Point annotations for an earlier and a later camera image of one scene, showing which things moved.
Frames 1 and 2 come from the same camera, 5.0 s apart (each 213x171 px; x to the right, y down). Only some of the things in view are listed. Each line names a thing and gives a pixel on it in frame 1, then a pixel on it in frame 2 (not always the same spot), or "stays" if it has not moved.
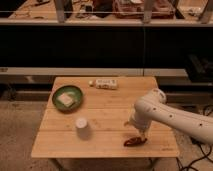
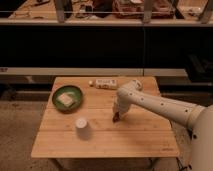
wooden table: (86, 117) stays
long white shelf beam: (90, 71) stays
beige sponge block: (65, 99) stays
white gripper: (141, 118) → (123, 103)
